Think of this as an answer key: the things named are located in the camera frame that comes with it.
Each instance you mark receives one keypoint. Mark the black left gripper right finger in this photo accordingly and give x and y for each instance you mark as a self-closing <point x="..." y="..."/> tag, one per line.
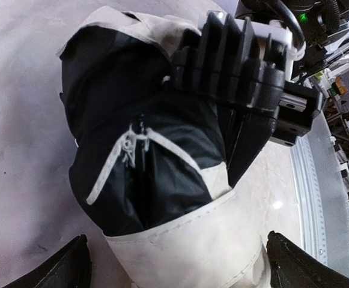
<point x="294" y="268"/>

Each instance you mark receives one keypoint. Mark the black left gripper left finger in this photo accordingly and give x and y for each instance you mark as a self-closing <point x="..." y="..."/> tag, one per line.
<point x="69" y="267"/>

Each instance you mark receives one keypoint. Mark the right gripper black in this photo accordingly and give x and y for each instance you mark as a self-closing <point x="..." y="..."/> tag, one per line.
<point x="246" y="132"/>

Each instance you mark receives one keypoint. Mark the beige folding umbrella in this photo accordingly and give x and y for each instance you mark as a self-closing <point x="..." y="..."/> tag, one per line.
<point x="150" y="166"/>

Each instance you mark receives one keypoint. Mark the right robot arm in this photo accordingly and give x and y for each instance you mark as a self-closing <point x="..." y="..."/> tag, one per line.
<point x="313" y="25"/>

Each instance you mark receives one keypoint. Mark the aluminium front rail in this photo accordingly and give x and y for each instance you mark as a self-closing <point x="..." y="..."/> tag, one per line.
<point x="322" y="197"/>

